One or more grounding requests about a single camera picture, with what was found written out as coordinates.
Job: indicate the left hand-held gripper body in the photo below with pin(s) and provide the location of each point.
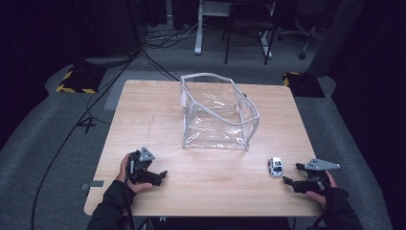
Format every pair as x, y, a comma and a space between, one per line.
139, 163

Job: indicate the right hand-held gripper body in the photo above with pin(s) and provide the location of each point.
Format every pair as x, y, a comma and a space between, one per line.
319, 174

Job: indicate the white toy car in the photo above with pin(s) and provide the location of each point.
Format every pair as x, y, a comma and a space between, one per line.
275, 166

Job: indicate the transparent plastic bag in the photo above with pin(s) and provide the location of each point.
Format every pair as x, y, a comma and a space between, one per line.
220, 129

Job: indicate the person's left hand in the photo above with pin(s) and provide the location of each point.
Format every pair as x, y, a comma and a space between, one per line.
123, 171

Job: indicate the person's right hand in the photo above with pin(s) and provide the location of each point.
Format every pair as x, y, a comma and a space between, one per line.
320, 196

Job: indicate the grey tape strip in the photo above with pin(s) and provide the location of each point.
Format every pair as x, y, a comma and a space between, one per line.
93, 184

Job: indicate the black tape cross mark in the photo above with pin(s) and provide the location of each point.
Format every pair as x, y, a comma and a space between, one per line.
86, 124

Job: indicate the black yellow striped stand base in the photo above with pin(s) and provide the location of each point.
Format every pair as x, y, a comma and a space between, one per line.
303, 84
81, 81

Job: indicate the grey flat stand foot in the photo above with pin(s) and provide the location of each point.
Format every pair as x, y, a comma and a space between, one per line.
110, 60

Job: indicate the white desk leg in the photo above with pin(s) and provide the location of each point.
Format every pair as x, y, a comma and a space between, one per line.
199, 32
266, 44

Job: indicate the office chair wheel base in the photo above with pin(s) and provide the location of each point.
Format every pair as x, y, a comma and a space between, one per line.
304, 35

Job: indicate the grey curtain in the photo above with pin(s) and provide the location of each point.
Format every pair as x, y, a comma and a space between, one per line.
338, 35

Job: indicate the black metal chair frame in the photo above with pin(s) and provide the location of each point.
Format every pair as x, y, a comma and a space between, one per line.
250, 22

